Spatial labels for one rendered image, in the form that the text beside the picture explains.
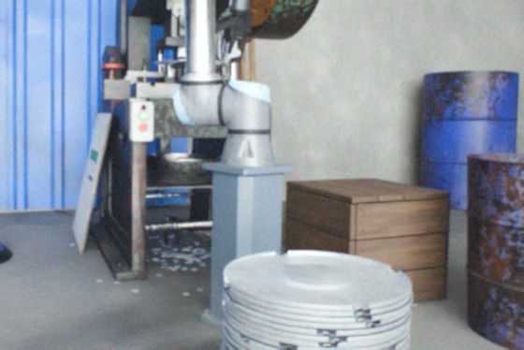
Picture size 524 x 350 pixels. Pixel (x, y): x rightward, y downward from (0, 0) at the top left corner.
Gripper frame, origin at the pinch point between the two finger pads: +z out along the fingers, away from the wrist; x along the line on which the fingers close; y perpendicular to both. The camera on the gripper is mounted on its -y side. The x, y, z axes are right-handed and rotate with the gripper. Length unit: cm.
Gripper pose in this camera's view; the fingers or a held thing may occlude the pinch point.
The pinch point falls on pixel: (224, 60)
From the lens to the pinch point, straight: 208.3
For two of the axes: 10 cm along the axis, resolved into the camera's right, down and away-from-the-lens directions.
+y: 9.4, -0.1, 3.5
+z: -1.6, 8.8, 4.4
